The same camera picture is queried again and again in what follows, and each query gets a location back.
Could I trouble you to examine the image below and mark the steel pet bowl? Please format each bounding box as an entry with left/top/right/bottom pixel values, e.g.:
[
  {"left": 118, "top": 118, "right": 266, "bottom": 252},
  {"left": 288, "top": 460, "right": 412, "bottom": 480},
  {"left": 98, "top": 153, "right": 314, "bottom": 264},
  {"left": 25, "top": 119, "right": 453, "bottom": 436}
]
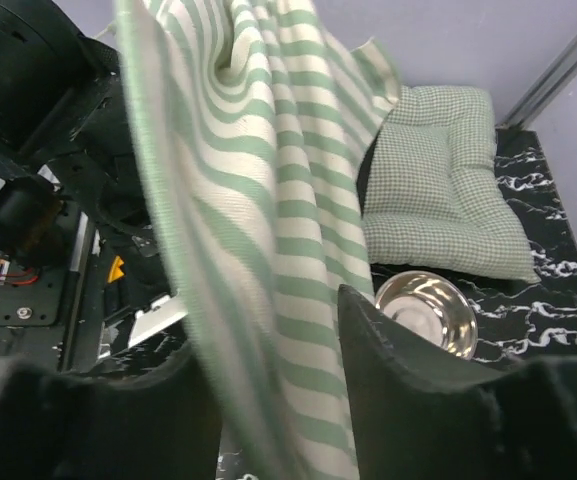
[{"left": 375, "top": 270, "right": 479, "bottom": 360}]

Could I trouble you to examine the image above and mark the green checked pet cushion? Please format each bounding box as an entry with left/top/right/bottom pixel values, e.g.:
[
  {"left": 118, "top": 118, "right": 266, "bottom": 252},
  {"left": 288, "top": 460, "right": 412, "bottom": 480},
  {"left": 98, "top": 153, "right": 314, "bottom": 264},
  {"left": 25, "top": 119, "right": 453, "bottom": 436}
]
[{"left": 363, "top": 86, "right": 538, "bottom": 283}]

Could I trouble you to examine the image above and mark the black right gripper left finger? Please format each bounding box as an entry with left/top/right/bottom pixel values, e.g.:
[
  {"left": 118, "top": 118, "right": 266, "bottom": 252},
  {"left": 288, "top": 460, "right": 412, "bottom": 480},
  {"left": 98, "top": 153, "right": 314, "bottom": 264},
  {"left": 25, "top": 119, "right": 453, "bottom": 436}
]
[{"left": 0, "top": 345, "right": 222, "bottom": 479}]

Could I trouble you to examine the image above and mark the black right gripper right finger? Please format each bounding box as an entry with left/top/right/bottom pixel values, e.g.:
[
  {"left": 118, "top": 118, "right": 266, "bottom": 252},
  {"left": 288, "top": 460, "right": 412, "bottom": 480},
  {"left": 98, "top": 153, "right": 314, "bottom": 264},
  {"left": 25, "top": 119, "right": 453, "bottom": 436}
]
[{"left": 338, "top": 285, "right": 577, "bottom": 479}]

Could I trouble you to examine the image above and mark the aluminium frame post right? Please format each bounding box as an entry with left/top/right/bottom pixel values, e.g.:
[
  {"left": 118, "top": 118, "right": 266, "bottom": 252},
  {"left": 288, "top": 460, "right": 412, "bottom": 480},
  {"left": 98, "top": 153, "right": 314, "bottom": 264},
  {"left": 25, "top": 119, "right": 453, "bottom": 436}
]
[{"left": 497, "top": 35, "right": 577, "bottom": 129}]

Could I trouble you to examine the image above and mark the green striped pet tent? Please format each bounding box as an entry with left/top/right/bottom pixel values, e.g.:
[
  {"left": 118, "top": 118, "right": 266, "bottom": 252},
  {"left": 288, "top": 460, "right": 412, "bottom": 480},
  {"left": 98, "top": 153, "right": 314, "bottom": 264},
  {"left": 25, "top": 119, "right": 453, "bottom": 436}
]
[{"left": 115, "top": 1, "right": 400, "bottom": 479}]

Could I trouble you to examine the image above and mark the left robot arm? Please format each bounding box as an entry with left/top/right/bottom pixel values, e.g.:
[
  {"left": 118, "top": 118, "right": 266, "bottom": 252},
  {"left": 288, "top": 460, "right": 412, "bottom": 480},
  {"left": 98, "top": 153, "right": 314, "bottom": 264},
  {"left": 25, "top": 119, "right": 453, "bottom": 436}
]
[{"left": 0, "top": 1, "right": 170, "bottom": 308}]

